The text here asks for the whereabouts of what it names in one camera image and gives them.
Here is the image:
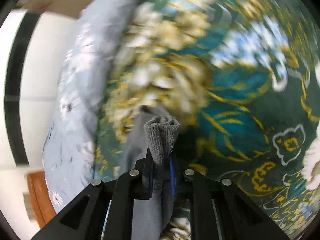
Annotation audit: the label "white black wardrobe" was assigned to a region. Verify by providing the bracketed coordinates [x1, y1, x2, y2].
[1, 9, 75, 168]

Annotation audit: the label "teal floral bed blanket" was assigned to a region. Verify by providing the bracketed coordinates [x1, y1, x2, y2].
[94, 0, 319, 239]

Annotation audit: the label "light blue floral duvet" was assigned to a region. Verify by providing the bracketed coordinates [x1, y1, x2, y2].
[42, 0, 139, 212]

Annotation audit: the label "dark grey sweatpants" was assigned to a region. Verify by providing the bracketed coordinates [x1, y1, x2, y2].
[120, 105, 180, 239]

